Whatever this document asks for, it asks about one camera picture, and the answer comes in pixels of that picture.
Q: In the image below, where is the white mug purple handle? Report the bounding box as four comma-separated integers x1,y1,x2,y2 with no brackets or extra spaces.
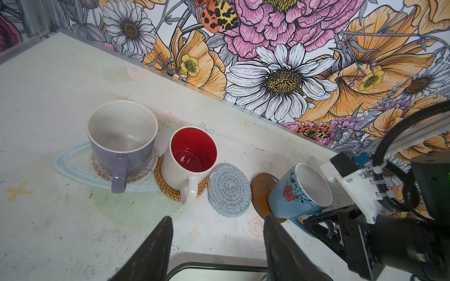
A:
86,100,158,194

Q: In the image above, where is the white mug blue handle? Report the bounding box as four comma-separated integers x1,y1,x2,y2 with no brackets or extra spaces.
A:
266,162,336,240

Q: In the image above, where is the red interior mug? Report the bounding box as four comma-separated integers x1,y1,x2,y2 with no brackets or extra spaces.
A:
161,126,218,205

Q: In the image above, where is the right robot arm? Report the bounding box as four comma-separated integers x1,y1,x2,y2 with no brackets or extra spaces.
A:
303,152,450,281

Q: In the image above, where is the woven rattan coaster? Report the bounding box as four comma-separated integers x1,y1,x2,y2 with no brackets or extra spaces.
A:
154,155,209,202

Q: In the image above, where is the glossy brown wooden coaster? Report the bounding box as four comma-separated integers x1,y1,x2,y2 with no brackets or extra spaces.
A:
250,173,278,220

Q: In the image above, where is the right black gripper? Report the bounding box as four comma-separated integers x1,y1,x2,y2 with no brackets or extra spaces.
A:
263,207,450,281

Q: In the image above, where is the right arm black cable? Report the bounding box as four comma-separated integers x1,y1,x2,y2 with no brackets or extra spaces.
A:
371,100,450,167

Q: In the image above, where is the multicolour rope coaster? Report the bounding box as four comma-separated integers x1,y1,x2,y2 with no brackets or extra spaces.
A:
90,148,158,183

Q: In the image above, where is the grey crochet coaster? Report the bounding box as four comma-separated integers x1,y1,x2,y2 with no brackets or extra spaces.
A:
207,163,251,218

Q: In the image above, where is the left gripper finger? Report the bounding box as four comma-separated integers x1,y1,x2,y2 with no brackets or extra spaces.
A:
111,216,173,281

